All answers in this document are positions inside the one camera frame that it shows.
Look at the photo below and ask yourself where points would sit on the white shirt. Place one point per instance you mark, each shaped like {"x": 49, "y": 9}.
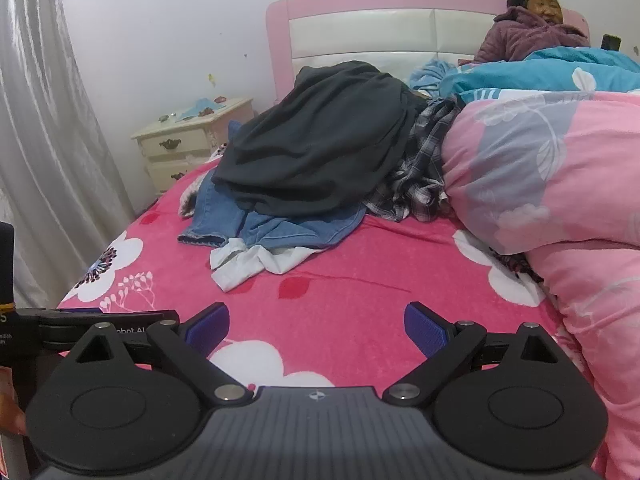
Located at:
{"x": 235, "y": 263}

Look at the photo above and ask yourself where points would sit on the woman in purple jacket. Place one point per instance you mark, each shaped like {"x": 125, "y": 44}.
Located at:
{"x": 528, "y": 26}

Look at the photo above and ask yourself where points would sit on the black phone by woman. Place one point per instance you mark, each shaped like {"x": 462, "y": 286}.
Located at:
{"x": 610, "y": 42}

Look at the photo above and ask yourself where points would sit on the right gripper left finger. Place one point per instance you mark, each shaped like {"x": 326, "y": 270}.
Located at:
{"x": 113, "y": 406}

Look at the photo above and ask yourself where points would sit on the pink white headboard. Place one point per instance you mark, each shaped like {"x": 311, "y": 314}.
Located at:
{"x": 395, "y": 36}

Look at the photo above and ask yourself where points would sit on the dark grey garment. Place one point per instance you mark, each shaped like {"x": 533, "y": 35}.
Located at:
{"x": 326, "y": 145}

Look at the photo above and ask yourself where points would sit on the grey curtain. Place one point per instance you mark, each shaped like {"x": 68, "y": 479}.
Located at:
{"x": 60, "y": 187}

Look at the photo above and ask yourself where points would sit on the blue quilt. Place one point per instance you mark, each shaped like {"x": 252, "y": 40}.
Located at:
{"x": 554, "y": 69}

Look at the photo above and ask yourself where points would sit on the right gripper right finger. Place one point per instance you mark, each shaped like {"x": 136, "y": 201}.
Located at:
{"x": 515, "y": 402}

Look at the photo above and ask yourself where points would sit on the pink floral quilt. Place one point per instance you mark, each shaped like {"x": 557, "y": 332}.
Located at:
{"x": 554, "y": 176}

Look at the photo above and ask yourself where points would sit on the blue denim jeans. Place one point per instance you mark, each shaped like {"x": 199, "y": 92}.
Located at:
{"x": 216, "y": 219}

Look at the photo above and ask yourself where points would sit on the cream nightstand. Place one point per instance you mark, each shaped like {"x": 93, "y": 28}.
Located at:
{"x": 174, "y": 145}

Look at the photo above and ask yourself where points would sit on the plaid flannel shirt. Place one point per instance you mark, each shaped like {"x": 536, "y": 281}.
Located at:
{"x": 416, "y": 187}

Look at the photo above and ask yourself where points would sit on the pink floral bed sheet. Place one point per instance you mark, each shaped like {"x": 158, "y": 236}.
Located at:
{"x": 337, "y": 319}

